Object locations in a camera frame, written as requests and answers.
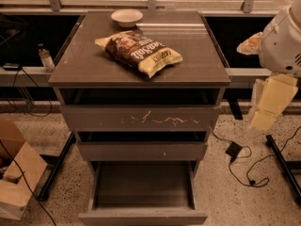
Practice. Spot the brown yellow chip bag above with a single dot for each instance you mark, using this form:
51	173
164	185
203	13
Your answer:
144	54

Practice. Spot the white ceramic bowl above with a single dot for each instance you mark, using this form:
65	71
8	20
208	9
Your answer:
127	17

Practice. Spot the grey three-drawer cabinet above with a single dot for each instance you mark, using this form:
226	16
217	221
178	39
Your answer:
147	93

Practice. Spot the black power adapter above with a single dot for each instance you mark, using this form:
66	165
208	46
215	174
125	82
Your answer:
234	149

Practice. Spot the black left floor rail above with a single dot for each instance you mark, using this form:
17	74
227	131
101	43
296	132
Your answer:
54	163

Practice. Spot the grey middle drawer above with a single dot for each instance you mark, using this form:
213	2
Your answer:
142	146

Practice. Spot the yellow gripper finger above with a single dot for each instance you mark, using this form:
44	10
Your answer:
250	46
269	99

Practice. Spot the grey scratched top drawer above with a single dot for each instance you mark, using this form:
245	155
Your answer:
123	118

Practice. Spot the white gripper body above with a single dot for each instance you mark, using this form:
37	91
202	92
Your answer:
279	46

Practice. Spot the black right floor rail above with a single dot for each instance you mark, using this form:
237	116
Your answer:
289	168

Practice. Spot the black device on ledge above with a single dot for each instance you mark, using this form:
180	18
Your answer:
12	67

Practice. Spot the black floor rail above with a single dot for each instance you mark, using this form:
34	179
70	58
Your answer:
54	163
289	168

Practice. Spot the grey bottom drawer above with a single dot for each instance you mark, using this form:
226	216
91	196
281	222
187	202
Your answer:
158	193

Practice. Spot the small clear bottle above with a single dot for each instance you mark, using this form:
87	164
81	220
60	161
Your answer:
46	58

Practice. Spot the cardboard box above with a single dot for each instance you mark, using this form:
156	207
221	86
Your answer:
24	168

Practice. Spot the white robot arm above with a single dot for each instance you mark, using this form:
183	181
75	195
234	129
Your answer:
279	49

